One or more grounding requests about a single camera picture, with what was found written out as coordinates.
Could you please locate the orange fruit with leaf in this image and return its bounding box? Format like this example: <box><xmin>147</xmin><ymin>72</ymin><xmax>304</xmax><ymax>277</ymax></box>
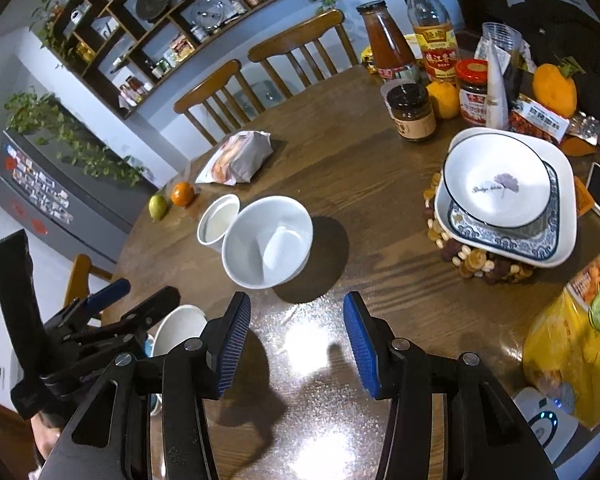
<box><xmin>532</xmin><ymin>56</ymin><xmax>585</xmax><ymax>118</ymax></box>

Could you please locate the patterned square plate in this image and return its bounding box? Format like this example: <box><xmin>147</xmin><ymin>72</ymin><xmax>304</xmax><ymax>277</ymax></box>
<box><xmin>151</xmin><ymin>304</ymin><xmax>207</xmax><ymax>356</ymax></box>

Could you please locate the patterned square dish on trivet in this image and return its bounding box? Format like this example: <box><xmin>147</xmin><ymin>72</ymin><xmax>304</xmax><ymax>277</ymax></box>
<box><xmin>434</xmin><ymin>127</ymin><xmax>577</xmax><ymax>268</ymax></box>

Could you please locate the beaded wooden trivet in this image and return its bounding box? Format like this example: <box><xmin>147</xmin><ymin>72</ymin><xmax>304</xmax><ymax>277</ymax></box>
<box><xmin>422</xmin><ymin>172</ymin><xmax>534</xmax><ymax>285</ymax></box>

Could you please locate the orange tangerine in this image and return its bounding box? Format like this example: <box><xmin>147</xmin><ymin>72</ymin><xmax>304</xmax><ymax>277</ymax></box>
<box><xmin>171</xmin><ymin>181</ymin><xmax>196</xmax><ymax>208</ymax></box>

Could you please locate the red chili jar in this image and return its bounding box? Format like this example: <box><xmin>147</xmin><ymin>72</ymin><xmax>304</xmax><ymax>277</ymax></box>
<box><xmin>455</xmin><ymin>58</ymin><xmax>488</xmax><ymax>127</ymax></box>

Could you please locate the wooden chair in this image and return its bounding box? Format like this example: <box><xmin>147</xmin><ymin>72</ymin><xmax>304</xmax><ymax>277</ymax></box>
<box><xmin>64</xmin><ymin>254</ymin><xmax>112</xmax><ymax>307</ymax></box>
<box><xmin>173</xmin><ymin>60</ymin><xmax>265</xmax><ymax>146</ymax></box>
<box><xmin>247</xmin><ymin>9</ymin><xmax>360</xmax><ymax>99</ymax></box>

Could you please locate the lemon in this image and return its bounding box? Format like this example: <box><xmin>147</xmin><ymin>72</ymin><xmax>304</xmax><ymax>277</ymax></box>
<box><xmin>426</xmin><ymin>81</ymin><xmax>460</xmax><ymax>120</ymax></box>

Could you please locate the wooden chair back left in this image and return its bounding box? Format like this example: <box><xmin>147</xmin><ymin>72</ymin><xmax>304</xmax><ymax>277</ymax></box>
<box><xmin>173</xmin><ymin>60</ymin><xmax>265</xmax><ymax>146</ymax></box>

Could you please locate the white electronic device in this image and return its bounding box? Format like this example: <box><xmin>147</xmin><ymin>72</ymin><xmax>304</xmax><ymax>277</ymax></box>
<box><xmin>514</xmin><ymin>387</ymin><xmax>579</xmax><ymax>464</ymax></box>

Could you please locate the grey refrigerator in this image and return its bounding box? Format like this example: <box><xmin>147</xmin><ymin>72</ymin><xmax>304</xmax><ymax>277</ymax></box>
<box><xmin>0</xmin><ymin>129</ymin><xmax>157</xmax><ymax>272</ymax></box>

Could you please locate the white bowl with flower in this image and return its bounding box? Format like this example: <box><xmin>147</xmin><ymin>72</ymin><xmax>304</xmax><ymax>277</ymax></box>
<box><xmin>442</xmin><ymin>132</ymin><xmax>550</xmax><ymax>229</ymax></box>

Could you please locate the white ceramic cup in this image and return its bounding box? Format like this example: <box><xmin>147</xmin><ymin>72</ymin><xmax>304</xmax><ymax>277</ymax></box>
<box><xmin>197</xmin><ymin>194</ymin><xmax>242</xmax><ymax>252</ymax></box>

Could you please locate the wooden chair back right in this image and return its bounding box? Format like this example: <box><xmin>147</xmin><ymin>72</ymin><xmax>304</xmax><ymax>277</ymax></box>
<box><xmin>247</xmin><ymin>9</ymin><xmax>360</xmax><ymax>99</ymax></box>

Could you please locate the green pear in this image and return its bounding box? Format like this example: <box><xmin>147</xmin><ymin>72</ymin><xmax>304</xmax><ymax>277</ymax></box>
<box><xmin>148</xmin><ymin>194</ymin><xmax>170</xmax><ymax>222</ymax></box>

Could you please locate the yellow chips bag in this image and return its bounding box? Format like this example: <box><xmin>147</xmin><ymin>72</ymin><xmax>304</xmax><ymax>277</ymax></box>
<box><xmin>522</xmin><ymin>254</ymin><xmax>600</xmax><ymax>429</ymax></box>

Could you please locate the wooden wall shelf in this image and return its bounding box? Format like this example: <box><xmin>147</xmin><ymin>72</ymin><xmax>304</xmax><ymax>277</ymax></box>
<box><xmin>42</xmin><ymin>0</ymin><xmax>277</xmax><ymax>119</ymax></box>

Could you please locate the medium white bowl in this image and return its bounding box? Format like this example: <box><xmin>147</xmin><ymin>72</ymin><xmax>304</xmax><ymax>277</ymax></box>
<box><xmin>262</xmin><ymin>226</ymin><xmax>306</xmax><ymax>286</ymax></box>

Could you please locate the person's hand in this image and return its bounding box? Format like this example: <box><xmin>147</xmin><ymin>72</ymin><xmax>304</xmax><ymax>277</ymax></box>
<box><xmin>30</xmin><ymin>414</ymin><xmax>62</xmax><ymax>467</ymax></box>

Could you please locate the white snack bag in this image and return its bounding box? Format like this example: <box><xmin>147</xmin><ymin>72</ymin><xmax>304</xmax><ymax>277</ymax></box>
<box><xmin>195</xmin><ymin>130</ymin><xmax>273</xmax><ymax>186</ymax></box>

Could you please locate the large white bowl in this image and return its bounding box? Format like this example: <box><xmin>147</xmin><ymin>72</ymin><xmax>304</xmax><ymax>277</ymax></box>
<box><xmin>222</xmin><ymin>195</ymin><xmax>314</xmax><ymax>290</ymax></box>

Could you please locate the clear plastic cup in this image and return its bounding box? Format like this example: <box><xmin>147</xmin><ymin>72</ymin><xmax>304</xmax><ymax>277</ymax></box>
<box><xmin>482</xmin><ymin>22</ymin><xmax>522</xmax><ymax>105</ymax></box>

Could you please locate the dark sauce jar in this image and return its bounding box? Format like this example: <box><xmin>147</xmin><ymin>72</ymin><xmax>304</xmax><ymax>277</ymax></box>
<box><xmin>386</xmin><ymin>84</ymin><xmax>437</xmax><ymax>141</ymax></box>

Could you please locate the red sauce bottle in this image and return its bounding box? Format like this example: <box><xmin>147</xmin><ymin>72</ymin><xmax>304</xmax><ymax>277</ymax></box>
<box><xmin>356</xmin><ymin>0</ymin><xmax>420</xmax><ymax>82</ymax></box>

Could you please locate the hanging green vine plant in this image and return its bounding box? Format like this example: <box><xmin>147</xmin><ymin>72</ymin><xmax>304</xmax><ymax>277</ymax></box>
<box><xmin>4</xmin><ymin>89</ymin><xmax>145</xmax><ymax>188</ymax></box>

